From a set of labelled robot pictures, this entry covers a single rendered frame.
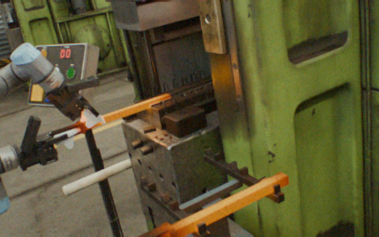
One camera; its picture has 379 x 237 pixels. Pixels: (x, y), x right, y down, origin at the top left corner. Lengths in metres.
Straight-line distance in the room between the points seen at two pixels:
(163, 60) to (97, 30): 4.68
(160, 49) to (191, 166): 0.55
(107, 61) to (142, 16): 5.13
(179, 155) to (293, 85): 0.43
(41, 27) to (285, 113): 5.39
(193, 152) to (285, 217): 0.37
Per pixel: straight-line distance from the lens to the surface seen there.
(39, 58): 1.35
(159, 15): 1.44
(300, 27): 1.35
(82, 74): 1.85
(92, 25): 6.41
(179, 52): 1.79
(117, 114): 1.48
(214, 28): 1.26
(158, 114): 1.48
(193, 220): 0.92
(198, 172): 1.45
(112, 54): 6.53
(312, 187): 1.56
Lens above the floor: 1.47
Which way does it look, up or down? 21 degrees down
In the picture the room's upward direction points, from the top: 10 degrees counter-clockwise
